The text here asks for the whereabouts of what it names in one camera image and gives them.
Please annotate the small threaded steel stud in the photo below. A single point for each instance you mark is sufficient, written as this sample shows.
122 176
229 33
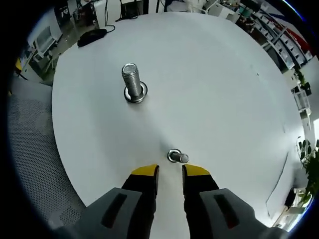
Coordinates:
180 157

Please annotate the shelf with white bins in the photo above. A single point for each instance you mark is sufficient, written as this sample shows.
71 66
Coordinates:
284 37

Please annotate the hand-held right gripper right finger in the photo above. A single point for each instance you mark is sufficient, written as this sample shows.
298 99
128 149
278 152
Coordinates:
202 194

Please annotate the white paper sheet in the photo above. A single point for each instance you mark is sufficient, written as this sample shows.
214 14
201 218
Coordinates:
280 184

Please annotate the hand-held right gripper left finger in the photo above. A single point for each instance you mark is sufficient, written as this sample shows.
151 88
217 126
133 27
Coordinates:
139 194

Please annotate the large threaded steel stud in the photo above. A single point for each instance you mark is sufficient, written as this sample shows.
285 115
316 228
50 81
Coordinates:
130 79

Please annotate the large potted green plant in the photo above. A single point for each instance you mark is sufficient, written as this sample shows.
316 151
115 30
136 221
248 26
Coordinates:
311 169

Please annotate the black computer mouse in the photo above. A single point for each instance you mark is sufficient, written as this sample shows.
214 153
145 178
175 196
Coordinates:
91 37

